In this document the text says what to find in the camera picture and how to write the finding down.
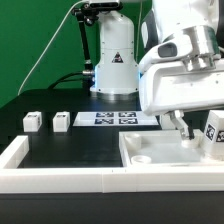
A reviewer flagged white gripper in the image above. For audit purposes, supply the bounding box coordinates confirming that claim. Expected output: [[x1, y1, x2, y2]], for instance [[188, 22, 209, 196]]
[[139, 59, 224, 140]]

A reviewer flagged white square tabletop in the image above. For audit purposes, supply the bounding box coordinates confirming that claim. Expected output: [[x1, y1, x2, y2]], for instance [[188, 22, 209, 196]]
[[119, 129, 224, 168]]

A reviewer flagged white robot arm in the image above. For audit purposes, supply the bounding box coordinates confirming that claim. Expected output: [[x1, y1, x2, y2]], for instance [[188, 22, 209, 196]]
[[90, 0, 224, 139]]

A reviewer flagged white marker sheet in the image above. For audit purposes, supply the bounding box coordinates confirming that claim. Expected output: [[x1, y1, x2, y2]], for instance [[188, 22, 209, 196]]
[[73, 111, 158, 126]]

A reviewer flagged white U-shaped obstacle fence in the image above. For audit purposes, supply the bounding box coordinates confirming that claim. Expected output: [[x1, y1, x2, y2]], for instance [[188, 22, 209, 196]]
[[0, 135, 224, 194]]

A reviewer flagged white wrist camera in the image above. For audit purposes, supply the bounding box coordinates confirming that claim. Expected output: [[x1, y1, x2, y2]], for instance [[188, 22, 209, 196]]
[[139, 35, 193, 71]]

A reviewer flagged black cable bundle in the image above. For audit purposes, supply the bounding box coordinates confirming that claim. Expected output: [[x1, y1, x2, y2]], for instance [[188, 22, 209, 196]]
[[47, 73, 95, 90]]

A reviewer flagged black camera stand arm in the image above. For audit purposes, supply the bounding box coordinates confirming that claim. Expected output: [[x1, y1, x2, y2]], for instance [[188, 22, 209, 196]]
[[71, 2, 98, 78]]

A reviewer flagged white cable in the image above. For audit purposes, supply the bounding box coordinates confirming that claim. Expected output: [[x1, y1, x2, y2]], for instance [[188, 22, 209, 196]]
[[17, 0, 88, 97]]

